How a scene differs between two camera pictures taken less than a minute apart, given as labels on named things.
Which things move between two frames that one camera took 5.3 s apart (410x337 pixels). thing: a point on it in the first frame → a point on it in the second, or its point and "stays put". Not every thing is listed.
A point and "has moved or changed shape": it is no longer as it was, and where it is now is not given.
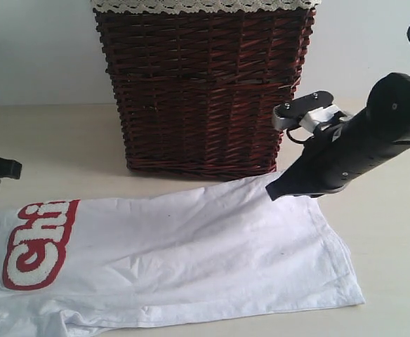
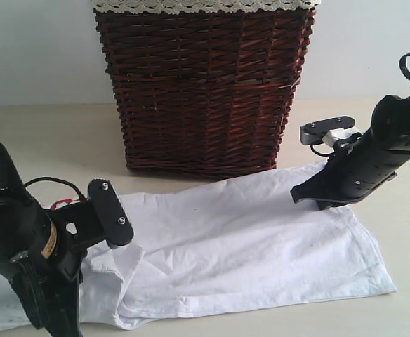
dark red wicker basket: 194,90 stays put
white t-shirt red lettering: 76,267 has moved or changed shape
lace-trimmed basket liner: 205,5 stays put
